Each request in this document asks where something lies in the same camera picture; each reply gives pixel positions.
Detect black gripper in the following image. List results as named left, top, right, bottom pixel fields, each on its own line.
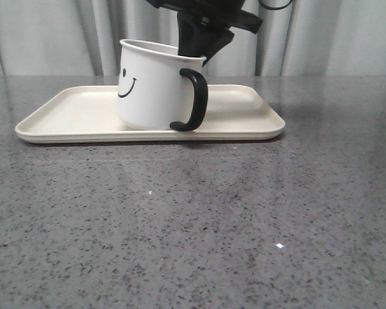
left=148, top=0, right=262, bottom=66

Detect white smiley mug black handle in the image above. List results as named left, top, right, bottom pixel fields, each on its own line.
left=117, top=39, right=208, bottom=131

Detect cream rectangular plastic tray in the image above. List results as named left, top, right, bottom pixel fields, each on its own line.
left=15, top=84, right=285, bottom=144

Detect grey pleated curtain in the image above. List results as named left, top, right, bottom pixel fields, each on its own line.
left=0, top=0, right=386, bottom=77

